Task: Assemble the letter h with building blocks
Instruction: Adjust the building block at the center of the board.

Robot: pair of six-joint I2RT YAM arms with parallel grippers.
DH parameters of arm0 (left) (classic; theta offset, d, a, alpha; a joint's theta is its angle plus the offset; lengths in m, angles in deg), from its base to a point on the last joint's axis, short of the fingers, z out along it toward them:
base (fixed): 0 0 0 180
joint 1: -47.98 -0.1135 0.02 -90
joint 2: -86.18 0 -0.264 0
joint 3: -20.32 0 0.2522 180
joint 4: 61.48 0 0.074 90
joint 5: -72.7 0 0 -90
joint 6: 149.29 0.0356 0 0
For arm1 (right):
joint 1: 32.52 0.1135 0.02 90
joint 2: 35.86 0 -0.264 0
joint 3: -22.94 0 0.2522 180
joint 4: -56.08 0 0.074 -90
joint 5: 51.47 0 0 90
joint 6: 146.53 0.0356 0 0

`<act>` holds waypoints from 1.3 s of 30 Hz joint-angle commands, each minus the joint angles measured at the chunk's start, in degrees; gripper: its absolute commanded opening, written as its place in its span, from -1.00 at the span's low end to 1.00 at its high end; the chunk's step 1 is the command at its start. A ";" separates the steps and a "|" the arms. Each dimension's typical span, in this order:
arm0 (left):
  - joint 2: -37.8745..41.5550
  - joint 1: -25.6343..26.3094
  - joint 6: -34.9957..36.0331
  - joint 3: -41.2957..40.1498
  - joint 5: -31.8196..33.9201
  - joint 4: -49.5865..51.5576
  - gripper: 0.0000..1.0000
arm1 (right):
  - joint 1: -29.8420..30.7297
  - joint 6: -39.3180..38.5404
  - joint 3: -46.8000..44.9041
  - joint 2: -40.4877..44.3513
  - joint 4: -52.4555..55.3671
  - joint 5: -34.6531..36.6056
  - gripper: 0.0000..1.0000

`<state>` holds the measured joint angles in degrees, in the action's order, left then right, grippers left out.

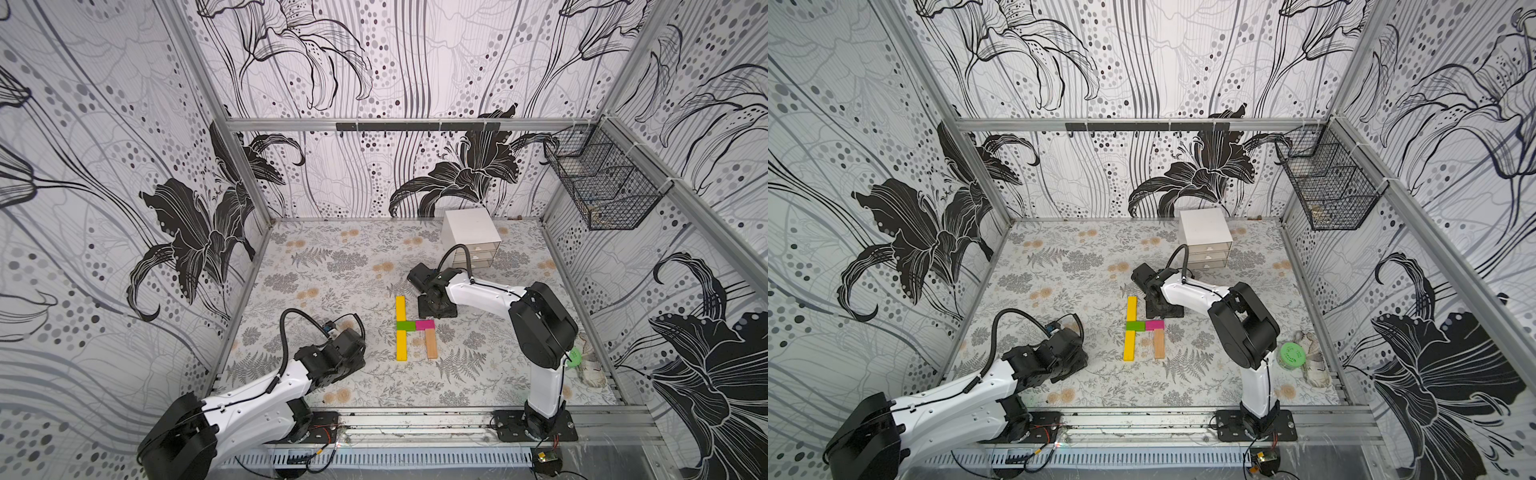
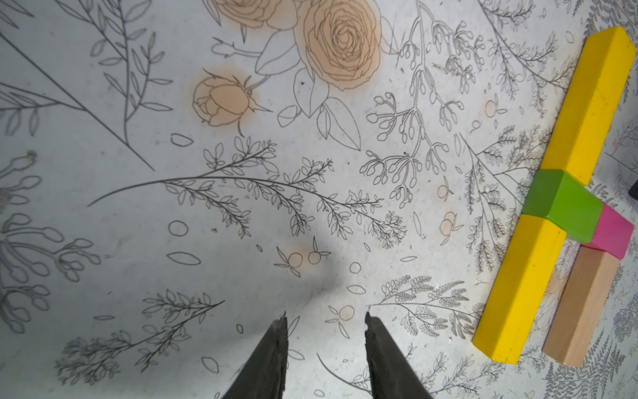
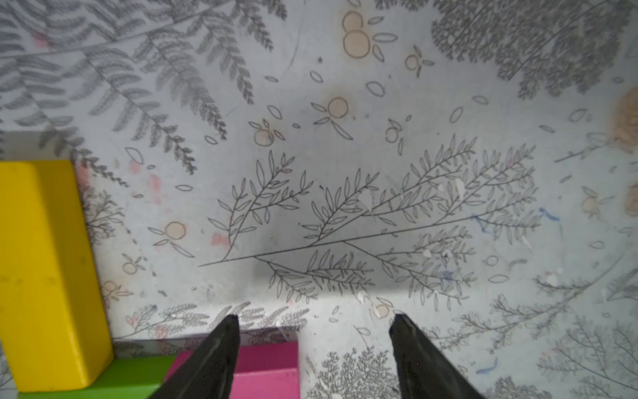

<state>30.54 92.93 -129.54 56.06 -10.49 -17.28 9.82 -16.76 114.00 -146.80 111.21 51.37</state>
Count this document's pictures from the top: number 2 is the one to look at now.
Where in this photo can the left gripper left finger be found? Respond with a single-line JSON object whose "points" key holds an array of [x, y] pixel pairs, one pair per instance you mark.
{"points": [[264, 374]]}

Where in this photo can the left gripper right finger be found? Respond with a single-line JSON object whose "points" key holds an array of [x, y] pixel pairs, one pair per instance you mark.
{"points": [[391, 374]]}

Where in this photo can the yellow building block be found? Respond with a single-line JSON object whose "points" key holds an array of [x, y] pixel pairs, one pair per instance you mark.
{"points": [[519, 288], [590, 104]]}

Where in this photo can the natural wood building block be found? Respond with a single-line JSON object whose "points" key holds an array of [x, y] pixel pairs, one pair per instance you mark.
{"points": [[581, 307]]}

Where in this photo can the green building block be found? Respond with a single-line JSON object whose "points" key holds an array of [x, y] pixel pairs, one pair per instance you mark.
{"points": [[555, 195]]}

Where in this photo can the magenta building block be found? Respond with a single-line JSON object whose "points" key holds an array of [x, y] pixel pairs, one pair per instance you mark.
{"points": [[612, 234]]}

